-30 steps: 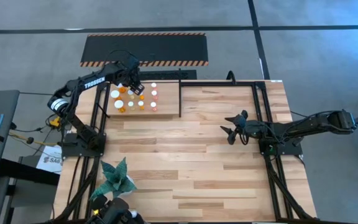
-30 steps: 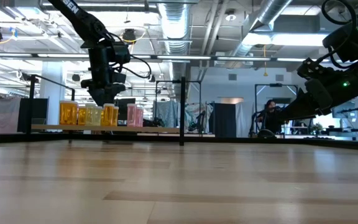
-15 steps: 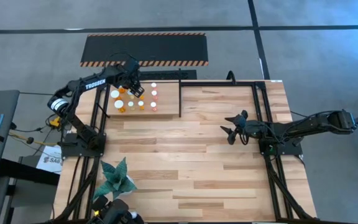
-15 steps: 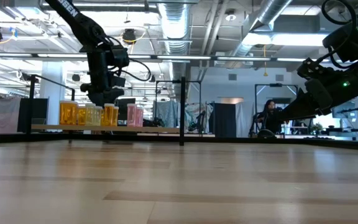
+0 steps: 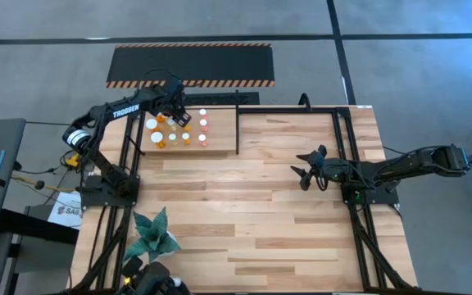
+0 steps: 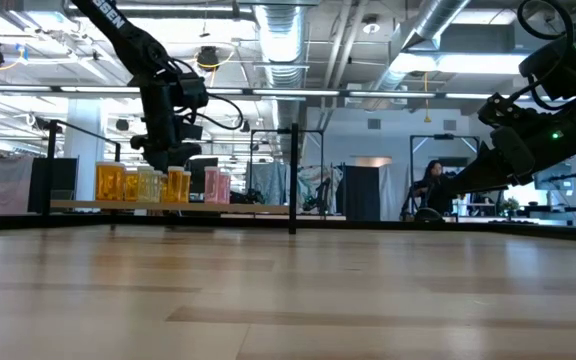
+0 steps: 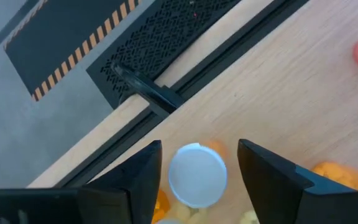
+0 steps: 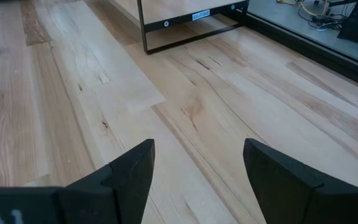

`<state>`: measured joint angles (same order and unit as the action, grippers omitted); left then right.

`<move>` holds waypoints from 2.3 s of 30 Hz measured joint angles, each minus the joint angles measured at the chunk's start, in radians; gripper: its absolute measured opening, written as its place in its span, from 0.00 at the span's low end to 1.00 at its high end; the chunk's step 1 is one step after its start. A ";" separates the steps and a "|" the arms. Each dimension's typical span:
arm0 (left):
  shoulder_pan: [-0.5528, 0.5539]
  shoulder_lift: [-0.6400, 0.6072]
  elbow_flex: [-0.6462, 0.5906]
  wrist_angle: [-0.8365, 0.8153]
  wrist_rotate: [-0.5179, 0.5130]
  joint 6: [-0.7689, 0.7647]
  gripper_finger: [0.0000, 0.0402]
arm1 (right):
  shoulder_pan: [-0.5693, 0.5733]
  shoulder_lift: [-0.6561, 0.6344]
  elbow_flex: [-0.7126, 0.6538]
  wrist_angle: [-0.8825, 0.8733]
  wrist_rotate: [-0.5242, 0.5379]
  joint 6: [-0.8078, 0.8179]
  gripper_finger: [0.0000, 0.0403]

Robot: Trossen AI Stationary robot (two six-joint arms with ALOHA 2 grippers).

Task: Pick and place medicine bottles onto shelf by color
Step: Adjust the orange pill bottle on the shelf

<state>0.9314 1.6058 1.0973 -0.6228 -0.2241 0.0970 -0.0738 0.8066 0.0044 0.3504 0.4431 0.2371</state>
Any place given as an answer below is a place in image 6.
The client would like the white building column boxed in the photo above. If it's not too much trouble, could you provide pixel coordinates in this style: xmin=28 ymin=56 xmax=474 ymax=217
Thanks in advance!
xmin=63 ymin=98 xmax=105 ymax=202

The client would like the long ceiling light strip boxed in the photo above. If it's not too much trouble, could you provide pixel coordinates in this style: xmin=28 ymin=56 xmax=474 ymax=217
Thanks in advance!
xmin=0 ymin=84 xmax=534 ymax=101

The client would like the person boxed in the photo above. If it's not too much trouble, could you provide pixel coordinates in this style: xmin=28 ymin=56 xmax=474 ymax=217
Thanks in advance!
xmin=410 ymin=159 xmax=458 ymax=217

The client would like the thin black shelf frame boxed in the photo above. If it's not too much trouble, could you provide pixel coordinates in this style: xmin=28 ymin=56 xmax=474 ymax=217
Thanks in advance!
xmin=46 ymin=118 xmax=300 ymax=236

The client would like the black partition panel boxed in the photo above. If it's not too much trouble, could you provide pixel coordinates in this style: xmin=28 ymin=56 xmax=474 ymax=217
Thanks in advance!
xmin=27 ymin=157 xmax=79 ymax=214

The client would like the desk computer monitor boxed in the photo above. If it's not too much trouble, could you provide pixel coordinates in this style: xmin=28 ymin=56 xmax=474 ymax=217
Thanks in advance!
xmin=534 ymin=164 xmax=575 ymax=194

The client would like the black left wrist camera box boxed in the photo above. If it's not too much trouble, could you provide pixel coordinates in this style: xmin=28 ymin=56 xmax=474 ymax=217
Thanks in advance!
xmin=175 ymin=72 xmax=210 ymax=112

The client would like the black aluminium rig frame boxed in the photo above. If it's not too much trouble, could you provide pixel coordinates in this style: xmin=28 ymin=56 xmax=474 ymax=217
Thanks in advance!
xmin=0 ymin=212 xmax=576 ymax=245

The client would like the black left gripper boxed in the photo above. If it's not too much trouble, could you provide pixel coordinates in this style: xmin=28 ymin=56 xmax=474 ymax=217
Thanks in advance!
xmin=129 ymin=83 xmax=205 ymax=174

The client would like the black tall cabinet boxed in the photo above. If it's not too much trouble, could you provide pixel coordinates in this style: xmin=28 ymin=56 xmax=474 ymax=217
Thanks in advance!
xmin=342 ymin=164 xmax=382 ymax=222

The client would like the small potted flower plant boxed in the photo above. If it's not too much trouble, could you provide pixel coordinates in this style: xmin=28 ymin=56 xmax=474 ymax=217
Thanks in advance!
xmin=500 ymin=196 xmax=522 ymax=217

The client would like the pale draped cloth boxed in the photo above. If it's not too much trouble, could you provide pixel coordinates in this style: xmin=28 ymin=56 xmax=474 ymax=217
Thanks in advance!
xmin=298 ymin=165 xmax=344 ymax=214

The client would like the silver ventilation duct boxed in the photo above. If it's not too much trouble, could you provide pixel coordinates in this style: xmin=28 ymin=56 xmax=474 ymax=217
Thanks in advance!
xmin=252 ymin=0 xmax=319 ymax=91
xmin=372 ymin=0 xmax=472 ymax=94

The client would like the wooden shelf board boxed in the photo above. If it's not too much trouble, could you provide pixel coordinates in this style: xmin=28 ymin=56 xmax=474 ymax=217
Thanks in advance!
xmin=49 ymin=199 xmax=291 ymax=215

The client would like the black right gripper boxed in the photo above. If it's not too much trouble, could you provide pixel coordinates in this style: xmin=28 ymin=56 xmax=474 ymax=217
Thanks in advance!
xmin=446 ymin=92 xmax=570 ymax=196

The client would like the yellow hanging cord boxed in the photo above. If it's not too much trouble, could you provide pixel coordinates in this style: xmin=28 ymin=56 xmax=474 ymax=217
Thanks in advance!
xmin=421 ymin=72 xmax=432 ymax=125

